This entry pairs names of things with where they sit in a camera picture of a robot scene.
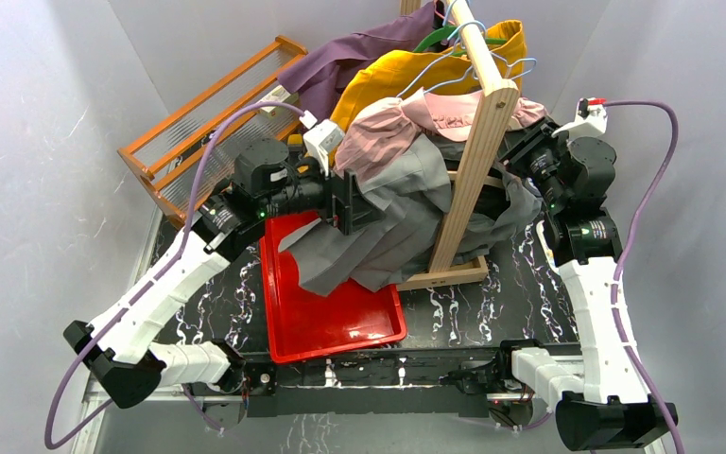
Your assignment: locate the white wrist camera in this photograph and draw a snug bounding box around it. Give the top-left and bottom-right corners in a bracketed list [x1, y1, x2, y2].
[551, 97, 608, 141]
[300, 111, 345, 176]

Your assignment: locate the black metal base frame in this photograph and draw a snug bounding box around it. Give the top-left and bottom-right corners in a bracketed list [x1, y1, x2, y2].
[153, 346, 546, 427]

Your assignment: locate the small white box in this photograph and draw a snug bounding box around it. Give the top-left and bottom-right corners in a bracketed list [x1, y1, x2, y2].
[258, 85, 299, 118]

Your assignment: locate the grey pleated skirt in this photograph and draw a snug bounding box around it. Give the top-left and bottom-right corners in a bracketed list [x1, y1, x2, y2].
[278, 134, 542, 296]

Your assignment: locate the pink ruffled garment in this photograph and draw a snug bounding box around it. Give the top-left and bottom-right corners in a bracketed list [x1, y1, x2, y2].
[333, 87, 549, 184]

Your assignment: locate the purple cable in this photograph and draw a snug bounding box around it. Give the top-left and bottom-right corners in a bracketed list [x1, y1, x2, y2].
[43, 99, 320, 451]
[603, 99, 686, 454]

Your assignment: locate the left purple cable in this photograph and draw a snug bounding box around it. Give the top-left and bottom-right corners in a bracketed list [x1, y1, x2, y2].
[43, 99, 320, 451]

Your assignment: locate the small yellow black object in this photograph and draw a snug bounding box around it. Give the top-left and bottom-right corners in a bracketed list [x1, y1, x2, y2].
[286, 134, 304, 156]

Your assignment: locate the red plastic tray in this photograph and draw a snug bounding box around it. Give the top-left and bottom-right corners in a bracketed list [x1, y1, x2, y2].
[259, 213, 407, 364]

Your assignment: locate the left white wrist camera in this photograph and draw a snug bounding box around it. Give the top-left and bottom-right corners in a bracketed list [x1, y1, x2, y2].
[300, 111, 345, 176]

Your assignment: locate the orange wooden shoe rack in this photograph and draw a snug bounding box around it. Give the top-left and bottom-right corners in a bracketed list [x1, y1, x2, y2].
[118, 35, 308, 228]

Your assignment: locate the green hanger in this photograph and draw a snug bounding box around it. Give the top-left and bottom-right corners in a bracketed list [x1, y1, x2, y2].
[412, 25, 510, 55]

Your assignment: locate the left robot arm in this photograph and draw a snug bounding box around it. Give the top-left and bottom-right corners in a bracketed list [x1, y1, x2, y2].
[63, 139, 384, 409]

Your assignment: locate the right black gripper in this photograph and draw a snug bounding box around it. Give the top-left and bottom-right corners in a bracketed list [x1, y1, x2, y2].
[488, 115, 573, 210]

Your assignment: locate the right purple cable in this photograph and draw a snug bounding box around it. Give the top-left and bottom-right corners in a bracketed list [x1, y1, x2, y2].
[603, 99, 686, 454]

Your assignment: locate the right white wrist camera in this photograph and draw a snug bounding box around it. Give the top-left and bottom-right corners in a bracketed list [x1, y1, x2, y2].
[551, 97, 608, 141]

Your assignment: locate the wooden clothes rack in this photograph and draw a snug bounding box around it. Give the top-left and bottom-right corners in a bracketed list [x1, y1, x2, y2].
[396, 1, 519, 291]

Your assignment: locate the purple garment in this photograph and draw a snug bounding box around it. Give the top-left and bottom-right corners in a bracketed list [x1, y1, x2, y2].
[277, 1, 445, 121]

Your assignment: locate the blue wire hanger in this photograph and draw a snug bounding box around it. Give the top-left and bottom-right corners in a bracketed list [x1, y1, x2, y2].
[396, 20, 538, 98]

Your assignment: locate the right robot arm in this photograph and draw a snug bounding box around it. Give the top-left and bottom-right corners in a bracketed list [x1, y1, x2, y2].
[494, 118, 678, 453]

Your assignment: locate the mustard yellow garment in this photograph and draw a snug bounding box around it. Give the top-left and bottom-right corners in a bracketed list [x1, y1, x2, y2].
[330, 20, 527, 130]

